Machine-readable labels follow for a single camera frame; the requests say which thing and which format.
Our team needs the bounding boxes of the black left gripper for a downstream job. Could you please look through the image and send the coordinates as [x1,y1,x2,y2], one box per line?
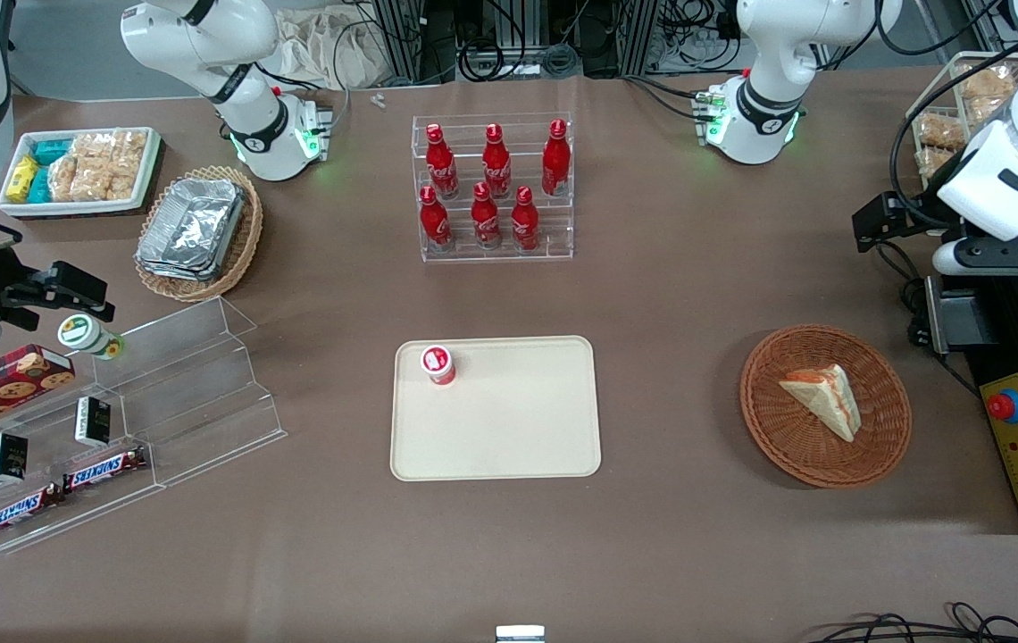
[853,190,946,254]

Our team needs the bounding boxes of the triangular sandwich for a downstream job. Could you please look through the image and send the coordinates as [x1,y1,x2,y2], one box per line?
[779,363,863,444]

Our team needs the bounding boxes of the white rectangular snack tray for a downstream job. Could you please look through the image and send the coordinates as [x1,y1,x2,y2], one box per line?
[0,127,163,219]

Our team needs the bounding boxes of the light oval wicker basket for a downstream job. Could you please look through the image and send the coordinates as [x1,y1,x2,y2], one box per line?
[133,165,265,304]

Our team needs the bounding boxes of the brown round wicker basket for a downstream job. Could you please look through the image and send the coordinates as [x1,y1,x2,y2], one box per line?
[738,324,914,489]

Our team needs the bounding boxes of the cream plastic tray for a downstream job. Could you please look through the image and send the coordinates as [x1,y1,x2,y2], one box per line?
[389,336,604,482]

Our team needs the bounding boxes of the green lidded cup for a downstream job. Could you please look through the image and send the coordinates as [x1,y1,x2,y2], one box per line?
[57,313,125,362]

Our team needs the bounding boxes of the rice cracker bag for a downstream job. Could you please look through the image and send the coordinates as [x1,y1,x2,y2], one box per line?
[71,132,116,203]
[964,96,1015,128]
[107,129,150,202]
[915,146,954,180]
[959,66,1017,101]
[47,154,81,204]
[915,112,968,149]

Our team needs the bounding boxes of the red cookie box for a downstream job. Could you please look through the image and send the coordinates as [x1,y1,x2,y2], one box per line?
[0,344,78,445]

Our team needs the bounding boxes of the yellow snack pack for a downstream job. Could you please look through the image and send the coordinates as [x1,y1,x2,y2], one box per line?
[5,155,40,203]

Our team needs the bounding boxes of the small black box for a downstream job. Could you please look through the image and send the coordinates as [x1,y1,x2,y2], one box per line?
[73,396,113,448]
[0,432,29,485]

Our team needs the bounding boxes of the stack of foil trays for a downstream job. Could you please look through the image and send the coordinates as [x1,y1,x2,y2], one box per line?
[135,177,247,283]

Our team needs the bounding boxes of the clear acrylic stepped shelf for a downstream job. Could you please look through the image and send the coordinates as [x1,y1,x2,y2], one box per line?
[0,296,288,556]

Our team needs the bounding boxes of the black control box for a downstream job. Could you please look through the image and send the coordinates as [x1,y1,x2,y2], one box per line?
[924,259,1018,536]

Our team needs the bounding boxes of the snickers bar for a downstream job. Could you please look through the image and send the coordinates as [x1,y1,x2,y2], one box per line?
[62,446,149,495]
[0,482,65,540]

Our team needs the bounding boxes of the clear acrylic bottle rack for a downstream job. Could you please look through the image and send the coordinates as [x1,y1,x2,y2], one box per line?
[411,113,576,263]

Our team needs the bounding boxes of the red cola bottle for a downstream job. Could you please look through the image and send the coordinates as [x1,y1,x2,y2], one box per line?
[481,123,513,199]
[471,182,504,251]
[511,186,542,253]
[419,186,455,253]
[424,123,461,200]
[540,119,572,198]

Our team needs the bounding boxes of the beige cloth bag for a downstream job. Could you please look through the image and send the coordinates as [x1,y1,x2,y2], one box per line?
[275,7,396,91]

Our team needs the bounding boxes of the red lidded yogurt cup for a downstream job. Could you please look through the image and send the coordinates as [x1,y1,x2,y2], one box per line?
[421,345,458,387]

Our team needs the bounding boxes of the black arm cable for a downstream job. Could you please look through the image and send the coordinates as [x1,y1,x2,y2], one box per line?
[873,0,1018,235]

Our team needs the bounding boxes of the black power cable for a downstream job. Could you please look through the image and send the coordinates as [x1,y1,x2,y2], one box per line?
[875,239,931,350]

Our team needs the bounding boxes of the white wire basket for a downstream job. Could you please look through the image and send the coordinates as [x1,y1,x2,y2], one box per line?
[905,51,1018,194]

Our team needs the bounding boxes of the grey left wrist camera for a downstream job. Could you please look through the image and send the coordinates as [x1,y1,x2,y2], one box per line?
[931,237,1018,276]

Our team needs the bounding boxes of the black floor cables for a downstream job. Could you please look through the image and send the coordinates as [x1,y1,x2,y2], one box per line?
[808,602,1018,643]

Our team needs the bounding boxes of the coiled black cable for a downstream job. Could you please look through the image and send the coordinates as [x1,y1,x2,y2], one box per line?
[459,38,530,83]

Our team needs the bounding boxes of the aluminium frame rack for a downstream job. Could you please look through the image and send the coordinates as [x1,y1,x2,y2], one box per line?
[373,0,458,87]

